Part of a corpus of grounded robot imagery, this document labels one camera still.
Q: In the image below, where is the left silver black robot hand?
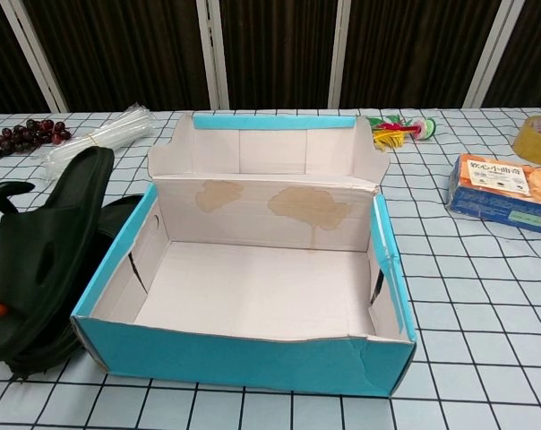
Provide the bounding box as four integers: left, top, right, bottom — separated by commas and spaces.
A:
0, 163, 37, 320

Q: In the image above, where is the black rubber slipper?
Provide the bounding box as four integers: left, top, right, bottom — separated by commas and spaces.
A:
0, 146, 116, 364
4, 193, 146, 377

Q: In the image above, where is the light blue shoe box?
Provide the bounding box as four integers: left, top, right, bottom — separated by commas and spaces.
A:
70, 111, 418, 398

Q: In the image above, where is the orange blue biscuit box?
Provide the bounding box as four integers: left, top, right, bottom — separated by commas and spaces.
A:
444, 153, 541, 237

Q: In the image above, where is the dark red grape bunch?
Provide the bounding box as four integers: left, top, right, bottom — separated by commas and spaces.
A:
0, 118, 73, 160

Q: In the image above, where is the clear plastic straw bundle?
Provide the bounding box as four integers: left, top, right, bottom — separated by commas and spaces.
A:
39, 103, 158, 174

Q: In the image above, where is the black pleated curtain panel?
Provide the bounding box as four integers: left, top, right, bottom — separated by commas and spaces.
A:
21, 0, 211, 113
480, 0, 541, 108
339, 0, 504, 109
0, 0, 56, 116
219, 0, 341, 111

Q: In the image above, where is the colourful feather shuttlecock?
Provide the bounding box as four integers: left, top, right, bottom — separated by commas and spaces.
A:
364, 114, 438, 149

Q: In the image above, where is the yellow packing tape roll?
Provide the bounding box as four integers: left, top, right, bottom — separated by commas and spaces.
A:
511, 115, 541, 162

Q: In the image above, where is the white screen frame post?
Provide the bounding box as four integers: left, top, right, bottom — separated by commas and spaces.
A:
463, 0, 517, 108
0, 0, 70, 113
196, 0, 230, 111
327, 0, 357, 110

